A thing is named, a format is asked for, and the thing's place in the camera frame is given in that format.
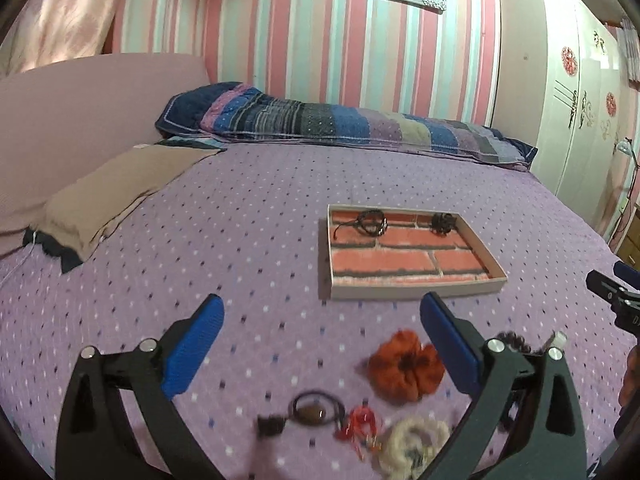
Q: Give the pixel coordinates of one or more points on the orange fabric scrunchie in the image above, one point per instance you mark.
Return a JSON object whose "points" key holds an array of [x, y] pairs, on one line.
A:
{"points": [[403, 370]]}

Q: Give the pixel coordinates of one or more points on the white band wrist watch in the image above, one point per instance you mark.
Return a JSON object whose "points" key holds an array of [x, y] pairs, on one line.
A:
{"points": [[557, 340]]}

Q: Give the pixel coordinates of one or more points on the cream fabric scrunchie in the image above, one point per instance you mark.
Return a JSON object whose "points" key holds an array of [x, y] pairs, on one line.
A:
{"points": [[411, 446]]}

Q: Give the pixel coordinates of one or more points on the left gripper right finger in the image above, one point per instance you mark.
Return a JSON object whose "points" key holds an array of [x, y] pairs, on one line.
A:
{"points": [[524, 419]]}

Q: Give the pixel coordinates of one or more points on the white tray brick-pattern liner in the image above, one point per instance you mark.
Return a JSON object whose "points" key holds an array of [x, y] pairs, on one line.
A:
{"points": [[377, 253]]}

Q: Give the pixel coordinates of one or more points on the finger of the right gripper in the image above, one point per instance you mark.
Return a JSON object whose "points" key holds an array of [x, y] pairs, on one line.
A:
{"points": [[627, 273], [607, 289]]}

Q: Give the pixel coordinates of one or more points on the patchwork blue purple pillow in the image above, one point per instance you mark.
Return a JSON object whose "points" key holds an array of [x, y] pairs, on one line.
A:
{"points": [[235, 112]]}

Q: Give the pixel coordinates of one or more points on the pink floral curtain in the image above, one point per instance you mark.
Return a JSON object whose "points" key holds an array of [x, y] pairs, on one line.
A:
{"points": [[51, 31]]}

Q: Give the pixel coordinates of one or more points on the wooden nightstand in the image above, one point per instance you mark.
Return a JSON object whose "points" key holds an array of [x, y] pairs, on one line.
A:
{"points": [[629, 250]]}

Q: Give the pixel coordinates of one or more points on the person's right hand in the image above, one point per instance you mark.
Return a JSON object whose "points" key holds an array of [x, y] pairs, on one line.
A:
{"points": [[631, 378]]}

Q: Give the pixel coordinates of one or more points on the pink padded headboard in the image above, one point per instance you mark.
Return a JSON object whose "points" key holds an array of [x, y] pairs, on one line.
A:
{"points": [[62, 121]]}

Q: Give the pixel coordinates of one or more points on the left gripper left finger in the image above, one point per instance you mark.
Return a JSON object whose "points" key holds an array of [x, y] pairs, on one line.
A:
{"points": [[95, 439]]}

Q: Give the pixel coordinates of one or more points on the tan folded cloth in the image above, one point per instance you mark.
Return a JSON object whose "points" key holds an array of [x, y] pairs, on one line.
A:
{"points": [[75, 220]]}

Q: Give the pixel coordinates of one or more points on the white decorated wardrobe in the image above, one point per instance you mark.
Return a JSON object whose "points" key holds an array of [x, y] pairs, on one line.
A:
{"points": [[559, 91]]}

